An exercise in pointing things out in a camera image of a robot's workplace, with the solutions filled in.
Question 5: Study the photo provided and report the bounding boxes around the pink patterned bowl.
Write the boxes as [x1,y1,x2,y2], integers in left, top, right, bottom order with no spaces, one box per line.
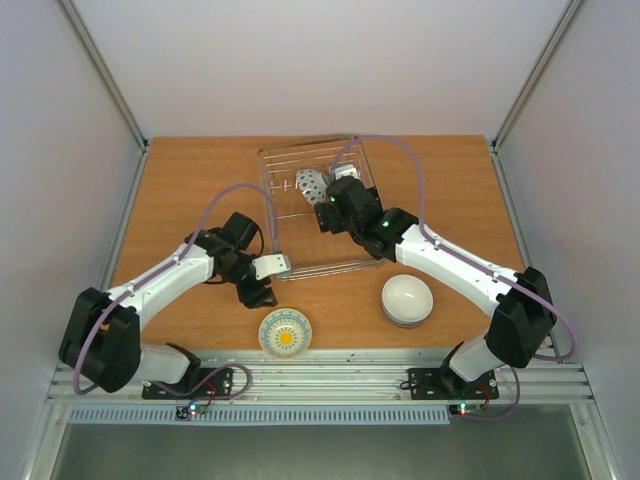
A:
[296,169,327,206]

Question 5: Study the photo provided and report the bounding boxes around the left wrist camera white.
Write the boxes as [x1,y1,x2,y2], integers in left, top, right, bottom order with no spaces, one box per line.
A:
[252,252,292,280]

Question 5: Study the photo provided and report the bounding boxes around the aluminium frame rails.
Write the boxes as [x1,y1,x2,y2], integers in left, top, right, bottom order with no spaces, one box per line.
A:
[60,1,594,408]

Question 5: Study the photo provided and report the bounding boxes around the circuit board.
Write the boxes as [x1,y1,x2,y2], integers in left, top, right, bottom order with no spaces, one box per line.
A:
[175,404,208,421]
[448,402,488,416]

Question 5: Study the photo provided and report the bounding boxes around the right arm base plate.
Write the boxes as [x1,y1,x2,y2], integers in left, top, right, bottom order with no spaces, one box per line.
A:
[399,368,499,401]

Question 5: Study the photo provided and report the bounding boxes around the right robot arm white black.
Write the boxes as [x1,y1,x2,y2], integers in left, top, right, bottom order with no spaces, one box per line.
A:
[311,176,557,398]

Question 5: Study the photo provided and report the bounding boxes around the grey slotted cable duct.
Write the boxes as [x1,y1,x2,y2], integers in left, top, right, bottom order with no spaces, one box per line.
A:
[68,405,450,426]

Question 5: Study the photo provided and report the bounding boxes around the white upturned bowl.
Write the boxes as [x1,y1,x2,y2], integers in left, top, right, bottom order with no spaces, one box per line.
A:
[381,274,434,319]

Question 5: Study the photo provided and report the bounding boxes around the left circuit board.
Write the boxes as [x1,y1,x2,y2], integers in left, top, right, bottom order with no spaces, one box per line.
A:
[175,404,208,421]

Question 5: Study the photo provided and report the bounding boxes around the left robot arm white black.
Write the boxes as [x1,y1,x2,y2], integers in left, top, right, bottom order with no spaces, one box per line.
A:
[58,212,291,398]

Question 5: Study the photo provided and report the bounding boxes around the right circuit board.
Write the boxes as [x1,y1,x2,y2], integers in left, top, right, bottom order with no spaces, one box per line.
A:
[448,402,488,416]

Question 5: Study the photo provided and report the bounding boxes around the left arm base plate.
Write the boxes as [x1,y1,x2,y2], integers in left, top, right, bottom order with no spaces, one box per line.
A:
[141,367,234,401]

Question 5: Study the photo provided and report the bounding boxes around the yellow patterned bowl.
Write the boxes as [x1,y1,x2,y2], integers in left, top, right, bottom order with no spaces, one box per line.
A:
[258,308,312,360]

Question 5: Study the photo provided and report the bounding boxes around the bowl under white bowl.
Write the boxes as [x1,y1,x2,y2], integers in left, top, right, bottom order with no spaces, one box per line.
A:
[385,313,428,329]

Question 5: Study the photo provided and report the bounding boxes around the wire dish rack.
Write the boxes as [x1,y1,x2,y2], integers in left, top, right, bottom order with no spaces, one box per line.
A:
[257,135,381,280]

